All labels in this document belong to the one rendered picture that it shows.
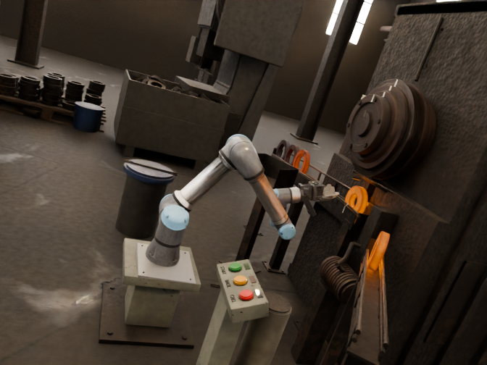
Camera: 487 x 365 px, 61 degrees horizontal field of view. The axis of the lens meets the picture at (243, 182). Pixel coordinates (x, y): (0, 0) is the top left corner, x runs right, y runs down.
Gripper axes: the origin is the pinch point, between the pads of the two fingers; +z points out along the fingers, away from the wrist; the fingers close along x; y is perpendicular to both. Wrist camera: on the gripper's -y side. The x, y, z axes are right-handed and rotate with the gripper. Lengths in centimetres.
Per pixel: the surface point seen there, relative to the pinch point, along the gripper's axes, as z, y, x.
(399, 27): 49, 77, 39
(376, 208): 8.0, 2.0, -23.5
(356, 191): 10.8, 0.5, 0.5
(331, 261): -13.4, -20.0, -26.9
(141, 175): -94, -4, 65
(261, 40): 33, 64, 260
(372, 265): -11, -5, -55
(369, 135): 10.2, 31.2, -7.6
